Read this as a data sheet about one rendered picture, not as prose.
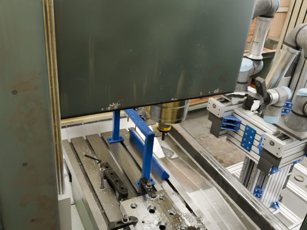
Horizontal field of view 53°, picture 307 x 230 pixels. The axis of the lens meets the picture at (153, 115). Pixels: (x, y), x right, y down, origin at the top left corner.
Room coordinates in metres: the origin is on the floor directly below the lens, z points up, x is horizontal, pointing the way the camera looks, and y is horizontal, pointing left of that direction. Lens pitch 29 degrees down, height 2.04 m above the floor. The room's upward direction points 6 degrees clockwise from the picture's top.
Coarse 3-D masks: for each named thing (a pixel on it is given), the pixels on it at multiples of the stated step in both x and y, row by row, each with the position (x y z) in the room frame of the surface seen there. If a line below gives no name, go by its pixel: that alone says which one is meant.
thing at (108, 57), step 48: (96, 0) 0.77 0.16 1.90; (144, 0) 0.83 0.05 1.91; (192, 0) 0.90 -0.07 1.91; (240, 0) 0.99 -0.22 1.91; (96, 48) 0.77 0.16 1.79; (144, 48) 0.84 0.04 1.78; (192, 48) 0.92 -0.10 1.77; (240, 48) 1.01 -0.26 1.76; (96, 96) 0.77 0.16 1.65; (144, 96) 0.84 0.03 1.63; (192, 96) 0.93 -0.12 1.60
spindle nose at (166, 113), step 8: (160, 104) 0.96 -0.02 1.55; (168, 104) 0.95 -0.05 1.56; (176, 104) 0.96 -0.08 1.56; (184, 104) 0.98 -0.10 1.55; (152, 112) 0.97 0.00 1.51; (160, 112) 0.96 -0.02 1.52; (168, 112) 0.95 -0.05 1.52; (176, 112) 0.96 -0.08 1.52; (184, 112) 0.98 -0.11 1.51; (160, 120) 0.96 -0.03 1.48; (168, 120) 0.95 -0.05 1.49; (176, 120) 0.96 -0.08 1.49
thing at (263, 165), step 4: (260, 160) 1.58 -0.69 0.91; (264, 160) 1.56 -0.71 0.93; (296, 160) 1.67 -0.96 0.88; (300, 160) 1.69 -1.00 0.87; (260, 164) 1.57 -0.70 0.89; (264, 164) 1.56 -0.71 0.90; (268, 164) 1.53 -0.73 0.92; (288, 164) 1.64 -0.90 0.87; (292, 164) 1.66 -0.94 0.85; (260, 168) 1.57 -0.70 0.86; (264, 168) 1.55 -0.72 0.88; (268, 168) 1.53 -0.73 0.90; (272, 168) 1.53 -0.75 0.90; (276, 168) 1.55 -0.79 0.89; (280, 168) 1.57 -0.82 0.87; (264, 172) 1.54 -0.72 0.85; (268, 172) 1.52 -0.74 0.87; (272, 172) 1.53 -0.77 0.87
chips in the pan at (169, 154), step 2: (160, 146) 1.99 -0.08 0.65; (162, 146) 1.99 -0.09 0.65; (162, 148) 1.96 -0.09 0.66; (164, 148) 1.96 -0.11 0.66; (166, 148) 1.97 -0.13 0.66; (162, 150) 1.94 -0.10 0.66; (164, 150) 1.94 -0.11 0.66; (166, 150) 1.94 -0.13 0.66; (168, 150) 1.94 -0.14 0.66; (170, 150) 1.95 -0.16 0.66; (164, 152) 1.91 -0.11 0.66; (166, 152) 1.91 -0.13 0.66; (168, 152) 1.92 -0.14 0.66; (170, 152) 1.92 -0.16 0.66; (172, 152) 1.92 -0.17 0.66; (164, 154) 1.89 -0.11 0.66; (166, 154) 1.89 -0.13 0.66; (168, 154) 1.89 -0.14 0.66; (170, 154) 1.89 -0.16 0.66; (172, 154) 1.90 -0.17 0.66; (166, 156) 1.87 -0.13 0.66; (168, 156) 1.87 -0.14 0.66; (170, 156) 1.88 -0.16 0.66; (172, 156) 1.88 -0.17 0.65
